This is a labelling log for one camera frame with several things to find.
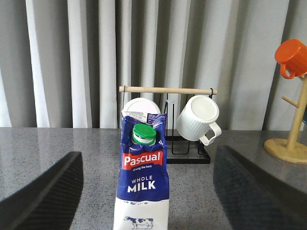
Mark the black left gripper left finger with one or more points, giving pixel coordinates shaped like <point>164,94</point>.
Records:
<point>50,201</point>

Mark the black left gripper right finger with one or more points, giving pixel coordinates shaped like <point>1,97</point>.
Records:
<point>252,199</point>

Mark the Pascual whole milk carton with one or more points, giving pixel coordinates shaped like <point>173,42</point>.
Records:
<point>142,198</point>

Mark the wooden mug tree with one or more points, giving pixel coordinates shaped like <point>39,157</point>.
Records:
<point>289,149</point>

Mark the white ribbed mug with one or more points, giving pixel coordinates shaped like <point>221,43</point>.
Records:
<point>197,121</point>

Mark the white smiley mug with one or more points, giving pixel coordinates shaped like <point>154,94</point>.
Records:
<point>141,105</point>

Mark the grey curtain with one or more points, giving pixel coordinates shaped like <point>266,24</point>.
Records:
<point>63,61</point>

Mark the orange enamel mug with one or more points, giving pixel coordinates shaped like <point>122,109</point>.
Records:
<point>292,56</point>

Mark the black wire mug rack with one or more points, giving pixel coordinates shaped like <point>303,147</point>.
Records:
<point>179,151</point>

